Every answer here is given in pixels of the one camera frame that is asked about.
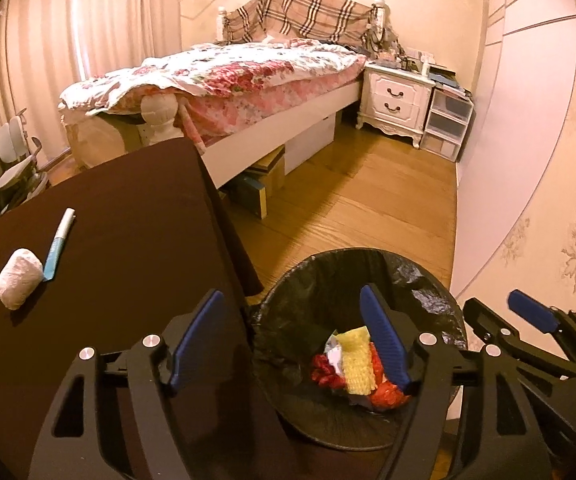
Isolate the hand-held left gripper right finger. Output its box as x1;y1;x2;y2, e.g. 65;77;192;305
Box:
359;284;553;480

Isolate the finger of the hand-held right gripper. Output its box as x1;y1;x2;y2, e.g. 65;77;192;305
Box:
508;289;576;361
462;297;576;387

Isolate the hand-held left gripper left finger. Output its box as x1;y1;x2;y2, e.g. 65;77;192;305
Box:
28;289;227;480

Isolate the yellow foam fruit net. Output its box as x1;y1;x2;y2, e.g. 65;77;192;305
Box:
335;325;376;396

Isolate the white snack wrapper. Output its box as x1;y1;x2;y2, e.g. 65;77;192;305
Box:
324;334;345;376

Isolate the orange foam fruit net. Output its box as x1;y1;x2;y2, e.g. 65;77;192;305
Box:
367;342;413;411

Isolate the red foam fruit net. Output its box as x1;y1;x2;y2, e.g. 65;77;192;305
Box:
310;354;349;390

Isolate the trash bin with black bag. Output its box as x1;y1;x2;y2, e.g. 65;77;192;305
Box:
249;247;468;452

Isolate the dark brown tablecloth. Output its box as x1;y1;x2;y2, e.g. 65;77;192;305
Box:
0;137;265;480

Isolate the white and blue tube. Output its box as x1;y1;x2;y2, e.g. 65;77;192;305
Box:
42;207;77;282

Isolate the cardboard box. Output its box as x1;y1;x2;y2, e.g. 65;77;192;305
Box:
232;150;287;219

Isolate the white crumpled paper ball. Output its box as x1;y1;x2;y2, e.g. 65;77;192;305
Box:
0;247;44;311

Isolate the plastic drawer unit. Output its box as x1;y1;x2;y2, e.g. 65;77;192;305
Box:
420;87;474;162

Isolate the white storage box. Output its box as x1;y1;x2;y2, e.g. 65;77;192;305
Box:
284;115;337;175

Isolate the bed with floral quilt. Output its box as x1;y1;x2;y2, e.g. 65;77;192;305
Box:
62;5;389;188

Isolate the white nightstand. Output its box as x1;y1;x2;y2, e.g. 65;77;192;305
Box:
357;62;437;149

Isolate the light blue desk chair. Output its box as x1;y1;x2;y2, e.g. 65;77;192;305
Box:
0;115;53;203

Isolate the floral quilt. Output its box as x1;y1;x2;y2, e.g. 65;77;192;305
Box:
58;40;369;117

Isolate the plaid blanket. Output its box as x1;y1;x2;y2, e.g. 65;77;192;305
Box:
223;0;376;48

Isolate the cream curtain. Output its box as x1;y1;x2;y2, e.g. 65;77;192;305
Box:
0;0;185;128

